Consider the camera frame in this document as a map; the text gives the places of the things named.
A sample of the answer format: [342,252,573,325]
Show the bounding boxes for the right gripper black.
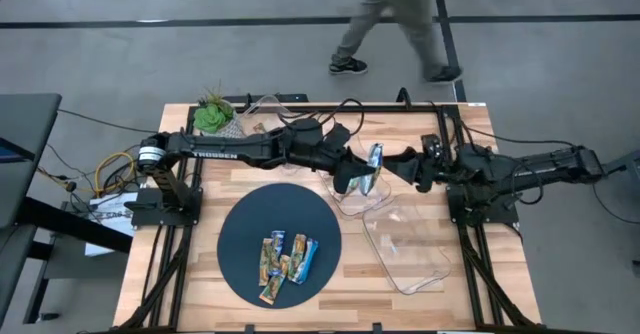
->
[383,134,454,194]

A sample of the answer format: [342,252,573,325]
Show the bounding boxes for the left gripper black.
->
[308,133,376,194]

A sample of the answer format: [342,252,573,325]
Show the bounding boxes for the blue-ended granola bar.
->
[294,237,320,285]
[269,229,286,275]

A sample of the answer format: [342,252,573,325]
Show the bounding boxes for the clear plastic bin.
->
[362,193,454,295]
[309,133,394,220]
[238,93,321,176]

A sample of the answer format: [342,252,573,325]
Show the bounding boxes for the black power bar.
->
[222,92,310,104]

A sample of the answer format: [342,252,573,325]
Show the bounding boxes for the dark round plate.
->
[216,182,343,310]

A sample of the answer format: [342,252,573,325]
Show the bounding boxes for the white pot with green plants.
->
[192,81,246,140]

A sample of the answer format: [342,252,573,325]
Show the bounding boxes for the person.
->
[327,0,464,84]

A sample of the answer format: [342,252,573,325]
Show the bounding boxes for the grey equipment base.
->
[593,147,640,180]

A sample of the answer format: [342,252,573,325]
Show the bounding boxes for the white printed box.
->
[84,191,140,258]

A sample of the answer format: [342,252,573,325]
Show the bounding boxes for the black side table base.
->
[19,196,134,325]

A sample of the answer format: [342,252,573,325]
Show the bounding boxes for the dark grey side table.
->
[0,92,64,325]

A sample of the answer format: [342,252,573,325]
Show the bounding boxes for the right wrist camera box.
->
[421,133,444,161]

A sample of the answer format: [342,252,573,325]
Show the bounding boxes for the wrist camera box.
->
[421,133,444,161]
[325,122,351,148]

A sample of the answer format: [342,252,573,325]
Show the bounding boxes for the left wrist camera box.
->
[325,122,351,148]

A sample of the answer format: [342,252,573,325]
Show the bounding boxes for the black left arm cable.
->
[277,97,366,140]

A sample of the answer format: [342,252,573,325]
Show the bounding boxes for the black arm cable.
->
[397,87,576,148]
[277,97,366,140]

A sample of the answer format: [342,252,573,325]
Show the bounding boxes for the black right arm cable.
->
[397,87,576,148]

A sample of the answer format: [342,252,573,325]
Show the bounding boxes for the black aluminium table frame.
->
[119,101,541,333]

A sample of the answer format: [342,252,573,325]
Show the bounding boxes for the black floor cable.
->
[57,108,159,135]
[591,166,640,225]

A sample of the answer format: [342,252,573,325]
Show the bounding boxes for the yellow cable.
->
[93,151,139,196]

